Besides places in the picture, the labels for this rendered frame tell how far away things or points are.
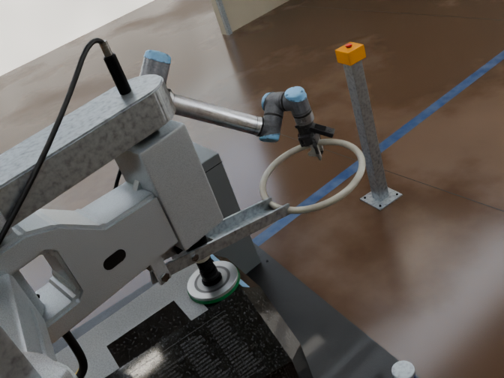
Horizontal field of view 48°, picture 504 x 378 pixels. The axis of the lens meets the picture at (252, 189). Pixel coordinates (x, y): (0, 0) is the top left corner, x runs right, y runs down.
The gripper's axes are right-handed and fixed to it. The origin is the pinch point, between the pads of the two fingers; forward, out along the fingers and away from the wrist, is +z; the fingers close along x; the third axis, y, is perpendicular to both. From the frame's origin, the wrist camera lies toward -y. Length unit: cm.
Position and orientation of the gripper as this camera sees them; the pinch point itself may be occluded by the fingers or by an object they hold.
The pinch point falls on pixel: (322, 154)
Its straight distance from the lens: 274.2
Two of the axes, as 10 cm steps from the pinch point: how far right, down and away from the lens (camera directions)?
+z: 3.5, 7.5, 5.6
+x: -2.4, 6.5, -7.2
